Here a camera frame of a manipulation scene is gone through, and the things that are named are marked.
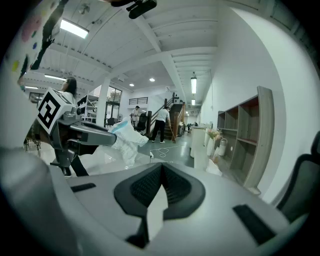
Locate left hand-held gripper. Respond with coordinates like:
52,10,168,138
36,86,118,177

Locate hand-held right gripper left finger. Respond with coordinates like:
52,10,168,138
48,161,165,256

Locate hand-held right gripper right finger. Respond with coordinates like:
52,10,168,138
148,161,297,256

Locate white teal plastic packet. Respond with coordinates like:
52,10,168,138
107,116,150,166

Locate white metal shelving rack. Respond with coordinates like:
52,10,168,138
81,90,99,124

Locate black-framed window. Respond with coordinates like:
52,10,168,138
104,85,123,124

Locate white folded paper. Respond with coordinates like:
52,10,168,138
205,158,223,177

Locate small black office chair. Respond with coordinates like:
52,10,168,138
133,112,149,136

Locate black balcony railing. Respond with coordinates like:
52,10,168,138
128,96,149,106

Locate white low cabinet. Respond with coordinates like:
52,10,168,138
190,125,210,171

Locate ceiling strip light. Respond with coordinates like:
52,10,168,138
44,73,67,82

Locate pink flowers in white vase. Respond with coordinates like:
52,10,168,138
206,128,223,157

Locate wooden staircase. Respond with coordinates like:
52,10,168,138
145,92,188,141

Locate grey wooden shelf unit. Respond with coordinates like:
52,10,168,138
216,85,275,195

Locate large black office chair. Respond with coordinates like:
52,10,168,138
276,131,320,224

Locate rectangular ceiling panel light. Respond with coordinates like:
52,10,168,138
59,18,90,40

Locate person's black white dotted top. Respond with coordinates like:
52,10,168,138
4,0,70,87

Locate white floor cable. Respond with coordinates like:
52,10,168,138
152,143,181,159

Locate white jug with handle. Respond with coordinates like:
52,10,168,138
218,137,229,157

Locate long-handled broom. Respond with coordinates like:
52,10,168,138
167,124,177,144

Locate black head-mounted camera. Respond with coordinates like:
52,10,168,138
109,0,158,20

